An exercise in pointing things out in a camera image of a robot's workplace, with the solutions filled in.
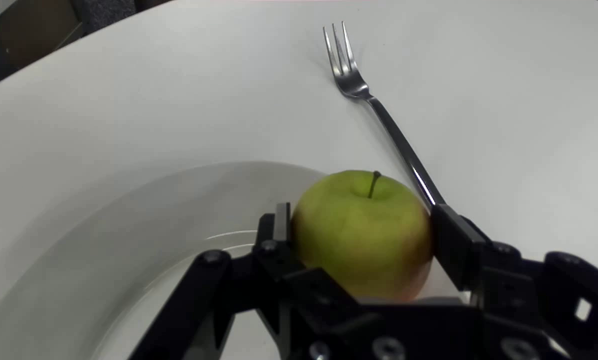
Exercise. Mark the silver metal fork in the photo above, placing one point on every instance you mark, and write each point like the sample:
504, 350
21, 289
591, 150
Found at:
385, 120

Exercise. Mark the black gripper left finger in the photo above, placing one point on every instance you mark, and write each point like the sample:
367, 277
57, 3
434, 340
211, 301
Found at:
259, 286

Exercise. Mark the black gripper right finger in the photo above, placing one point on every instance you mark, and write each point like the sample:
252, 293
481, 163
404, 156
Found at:
511, 286

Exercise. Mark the green and red apple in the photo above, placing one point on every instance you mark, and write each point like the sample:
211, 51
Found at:
361, 233

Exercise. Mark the white ceramic plate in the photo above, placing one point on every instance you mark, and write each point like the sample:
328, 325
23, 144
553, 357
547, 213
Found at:
144, 253

